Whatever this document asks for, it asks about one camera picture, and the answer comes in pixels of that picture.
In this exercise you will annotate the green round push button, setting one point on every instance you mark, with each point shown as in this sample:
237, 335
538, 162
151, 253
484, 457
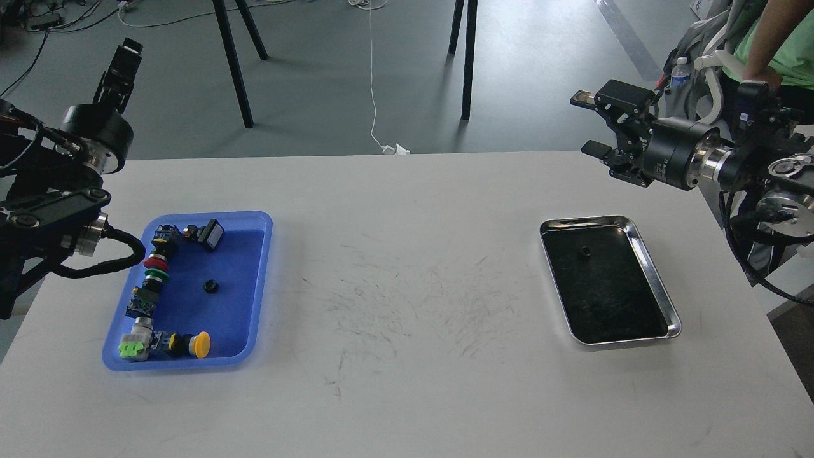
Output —
154, 280

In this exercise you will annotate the plastic water bottle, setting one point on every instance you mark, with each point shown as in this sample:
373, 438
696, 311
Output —
680, 73

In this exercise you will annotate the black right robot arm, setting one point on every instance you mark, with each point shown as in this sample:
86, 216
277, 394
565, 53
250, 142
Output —
764, 171

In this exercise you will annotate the blue plastic tray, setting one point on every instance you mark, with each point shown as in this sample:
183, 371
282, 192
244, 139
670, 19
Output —
230, 316

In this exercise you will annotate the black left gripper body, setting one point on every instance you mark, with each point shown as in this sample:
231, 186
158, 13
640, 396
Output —
106, 135

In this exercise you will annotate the white chair frame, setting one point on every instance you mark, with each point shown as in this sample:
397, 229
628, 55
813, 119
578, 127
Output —
713, 58

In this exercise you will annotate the green square push button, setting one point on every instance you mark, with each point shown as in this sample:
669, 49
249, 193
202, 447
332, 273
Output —
138, 343

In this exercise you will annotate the red round push button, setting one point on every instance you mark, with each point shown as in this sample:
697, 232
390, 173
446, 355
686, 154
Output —
157, 260

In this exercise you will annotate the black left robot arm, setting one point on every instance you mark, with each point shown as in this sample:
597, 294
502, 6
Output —
53, 218

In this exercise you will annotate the white side table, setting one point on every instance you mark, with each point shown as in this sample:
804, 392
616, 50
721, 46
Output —
794, 277

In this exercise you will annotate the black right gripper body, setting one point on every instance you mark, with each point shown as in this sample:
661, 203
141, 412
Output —
669, 153

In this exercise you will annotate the grey backpack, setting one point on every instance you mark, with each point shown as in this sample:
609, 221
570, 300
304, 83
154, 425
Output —
692, 72

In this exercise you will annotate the person in green shirt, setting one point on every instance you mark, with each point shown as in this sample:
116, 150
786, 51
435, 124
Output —
778, 49

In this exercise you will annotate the blue black switch block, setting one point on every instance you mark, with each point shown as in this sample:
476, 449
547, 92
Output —
142, 303

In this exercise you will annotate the black white rectangular switch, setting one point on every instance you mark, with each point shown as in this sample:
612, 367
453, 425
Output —
207, 236

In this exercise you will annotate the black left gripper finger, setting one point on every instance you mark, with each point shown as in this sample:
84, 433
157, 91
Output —
117, 82

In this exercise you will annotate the black tripod legs right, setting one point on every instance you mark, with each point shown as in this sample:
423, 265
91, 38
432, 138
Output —
465, 11

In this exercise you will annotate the yellow mushroom push button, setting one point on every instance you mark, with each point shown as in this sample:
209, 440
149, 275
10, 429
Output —
189, 345

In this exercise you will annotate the silver metal tray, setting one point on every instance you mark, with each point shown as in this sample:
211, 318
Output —
616, 297

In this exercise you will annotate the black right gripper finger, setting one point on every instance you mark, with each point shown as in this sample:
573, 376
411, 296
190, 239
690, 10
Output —
626, 109
623, 164

